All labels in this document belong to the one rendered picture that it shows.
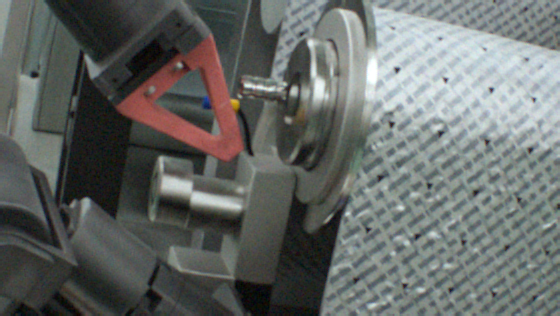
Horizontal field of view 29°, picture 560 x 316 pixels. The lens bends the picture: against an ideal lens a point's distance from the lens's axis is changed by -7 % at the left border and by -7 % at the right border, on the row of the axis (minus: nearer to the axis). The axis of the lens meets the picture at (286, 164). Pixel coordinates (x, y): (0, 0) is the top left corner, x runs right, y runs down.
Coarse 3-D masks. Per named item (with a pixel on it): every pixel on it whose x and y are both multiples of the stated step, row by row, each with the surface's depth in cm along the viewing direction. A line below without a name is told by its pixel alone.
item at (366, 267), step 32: (352, 256) 62; (384, 256) 63; (416, 256) 63; (448, 256) 64; (480, 256) 64; (512, 256) 65; (544, 256) 65; (352, 288) 63; (384, 288) 63; (416, 288) 64; (448, 288) 64; (480, 288) 65; (512, 288) 65; (544, 288) 66
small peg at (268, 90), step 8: (240, 80) 67; (248, 80) 67; (256, 80) 67; (264, 80) 67; (272, 80) 68; (240, 88) 67; (248, 88) 67; (256, 88) 67; (264, 88) 67; (272, 88) 67; (280, 88) 67; (240, 96) 67; (248, 96) 67; (256, 96) 67; (264, 96) 67; (272, 96) 67; (280, 96) 67; (280, 104) 68
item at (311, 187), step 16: (336, 16) 65; (320, 32) 68; (336, 32) 65; (352, 32) 63; (352, 48) 62; (352, 64) 61; (352, 80) 61; (352, 96) 61; (336, 112) 63; (352, 112) 61; (336, 128) 62; (336, 144) 62; (320, 160) 64; (336, 160) 62; (304, 176) 67; (320, 176) 64; (304, 192) 66; (320, 192) 64
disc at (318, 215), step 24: (336, 0) 68; (360, 0) 63; (360, 24) 62; (360, 48) 62; (360, 72) 61; (360, 96) 60; (360, 120) 60; (360, 144) 60; (336, 192) 62; (312, 216) 66; (336, 216) 63
